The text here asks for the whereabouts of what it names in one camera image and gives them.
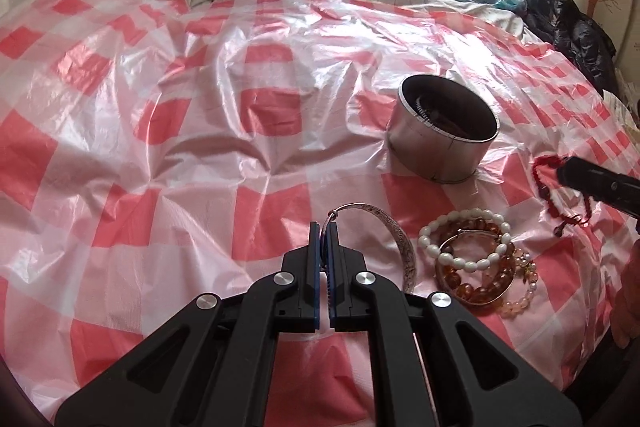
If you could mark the red white checked plastic sheet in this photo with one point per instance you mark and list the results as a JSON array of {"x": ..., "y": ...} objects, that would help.
[{"x": 200, "y": 157}]

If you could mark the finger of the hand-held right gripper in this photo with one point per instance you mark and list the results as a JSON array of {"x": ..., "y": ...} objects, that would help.
[{"x": 590, "y": 179}]

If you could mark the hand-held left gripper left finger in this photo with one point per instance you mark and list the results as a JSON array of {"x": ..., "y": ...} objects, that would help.
[{"x": 314, "y": 267}]

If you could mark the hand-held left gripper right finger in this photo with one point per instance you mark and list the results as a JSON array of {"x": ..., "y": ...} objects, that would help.
[{"x": 345, "y": 292}]

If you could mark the black puffer jacket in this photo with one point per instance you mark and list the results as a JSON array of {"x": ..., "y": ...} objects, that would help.
[{"x": 580, "y": 37}]

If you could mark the round metal tin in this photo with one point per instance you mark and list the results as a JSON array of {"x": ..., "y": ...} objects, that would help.
[{"x": 430, "y": 152}]

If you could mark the silver engraved bangle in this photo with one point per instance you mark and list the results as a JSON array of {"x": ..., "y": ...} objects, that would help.
[{"x": 407, "y": 257}]

